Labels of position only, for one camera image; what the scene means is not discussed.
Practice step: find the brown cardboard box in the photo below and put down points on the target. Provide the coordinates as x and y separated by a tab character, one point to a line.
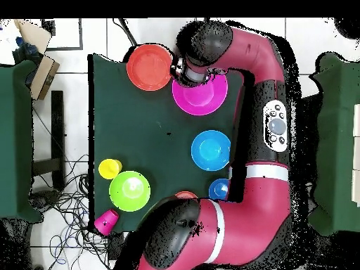
45	76

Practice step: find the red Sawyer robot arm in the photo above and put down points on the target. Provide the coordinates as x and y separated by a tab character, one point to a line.
253	211

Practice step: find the small orange bowl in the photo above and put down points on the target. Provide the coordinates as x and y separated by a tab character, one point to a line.
185	194

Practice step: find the large pink bowl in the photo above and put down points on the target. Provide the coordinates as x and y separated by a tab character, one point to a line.
199	98

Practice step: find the large shallow orange bowl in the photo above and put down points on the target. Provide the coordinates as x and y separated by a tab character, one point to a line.
149	67

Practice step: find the black camera tripod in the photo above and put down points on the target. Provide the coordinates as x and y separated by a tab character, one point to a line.
128	32

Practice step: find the dark green table cloth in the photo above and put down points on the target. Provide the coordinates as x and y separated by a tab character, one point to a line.
135	126

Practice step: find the black floor frame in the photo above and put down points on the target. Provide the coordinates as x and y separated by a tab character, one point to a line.
64	49

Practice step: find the small dark blue bowl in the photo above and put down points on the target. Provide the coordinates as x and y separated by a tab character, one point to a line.
218	189

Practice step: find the light blue bowl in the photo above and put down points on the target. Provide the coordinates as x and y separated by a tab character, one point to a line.
209	150

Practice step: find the white boxes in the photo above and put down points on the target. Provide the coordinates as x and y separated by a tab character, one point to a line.
357	154

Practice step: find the black stool frame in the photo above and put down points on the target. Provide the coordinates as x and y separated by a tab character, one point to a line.
57	126

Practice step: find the pink cup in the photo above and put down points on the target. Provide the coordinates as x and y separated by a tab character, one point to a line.
107	220

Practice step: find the yellow cup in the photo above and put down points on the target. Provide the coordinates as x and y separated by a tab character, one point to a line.
109	168

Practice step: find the green bowl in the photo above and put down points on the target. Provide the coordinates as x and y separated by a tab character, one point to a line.
129	191

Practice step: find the black pedestal leg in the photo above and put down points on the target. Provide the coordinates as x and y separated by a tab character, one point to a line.
42	199

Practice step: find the beige board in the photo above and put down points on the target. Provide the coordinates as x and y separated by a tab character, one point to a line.
33	33

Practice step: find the green cloth covered table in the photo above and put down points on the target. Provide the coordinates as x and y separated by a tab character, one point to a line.
334	140
14	140

